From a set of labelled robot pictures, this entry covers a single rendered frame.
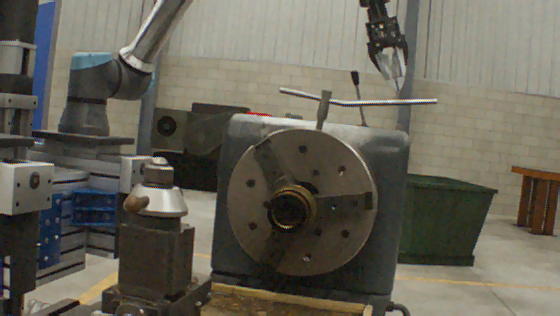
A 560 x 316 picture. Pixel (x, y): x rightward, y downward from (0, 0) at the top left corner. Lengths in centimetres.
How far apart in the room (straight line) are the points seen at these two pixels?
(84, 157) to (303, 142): 63
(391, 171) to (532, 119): 1072
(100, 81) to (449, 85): 1029
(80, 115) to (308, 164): 66
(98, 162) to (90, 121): 12
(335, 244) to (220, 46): 1052
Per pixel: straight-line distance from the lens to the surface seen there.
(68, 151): 165
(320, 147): 124
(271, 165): 122
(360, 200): 120
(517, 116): 1195
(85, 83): 163
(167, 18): 166
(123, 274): 72
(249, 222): 129
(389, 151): 139
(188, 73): 1171
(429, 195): 586
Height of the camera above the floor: 123
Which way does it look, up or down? 3 degrees down
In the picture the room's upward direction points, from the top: 6 degrees clockwise
